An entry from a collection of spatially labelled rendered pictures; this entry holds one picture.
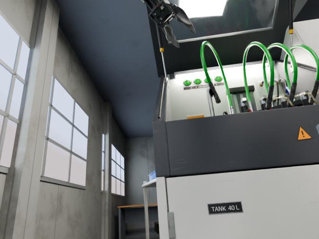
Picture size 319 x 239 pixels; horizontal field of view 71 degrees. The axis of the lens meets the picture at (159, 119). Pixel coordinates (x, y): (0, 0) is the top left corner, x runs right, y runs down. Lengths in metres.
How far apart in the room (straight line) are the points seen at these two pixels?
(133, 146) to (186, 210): 8.00
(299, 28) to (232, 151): 0.90
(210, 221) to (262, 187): 0.16
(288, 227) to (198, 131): 0.31
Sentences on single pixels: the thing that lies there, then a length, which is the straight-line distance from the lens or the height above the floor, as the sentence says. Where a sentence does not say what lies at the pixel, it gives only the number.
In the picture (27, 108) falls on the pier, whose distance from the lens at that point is 2.46.
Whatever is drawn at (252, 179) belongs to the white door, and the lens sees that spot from 0.64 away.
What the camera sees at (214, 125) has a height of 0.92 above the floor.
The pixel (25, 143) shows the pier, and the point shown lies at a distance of 2.33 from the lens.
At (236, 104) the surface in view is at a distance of 1.28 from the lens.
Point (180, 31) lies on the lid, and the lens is 1.32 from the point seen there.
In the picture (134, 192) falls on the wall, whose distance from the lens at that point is 8.32.
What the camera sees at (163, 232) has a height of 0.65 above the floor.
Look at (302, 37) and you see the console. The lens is 1.34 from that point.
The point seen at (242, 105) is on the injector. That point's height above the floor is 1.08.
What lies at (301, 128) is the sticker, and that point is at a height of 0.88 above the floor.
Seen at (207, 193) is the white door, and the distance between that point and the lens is 0.62.
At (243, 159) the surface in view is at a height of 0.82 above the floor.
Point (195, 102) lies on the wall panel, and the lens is 1.28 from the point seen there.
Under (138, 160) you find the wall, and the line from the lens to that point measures 8.43.
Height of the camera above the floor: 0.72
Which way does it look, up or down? 21 degrees up
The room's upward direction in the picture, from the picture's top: 4 degrees counter-clockwise
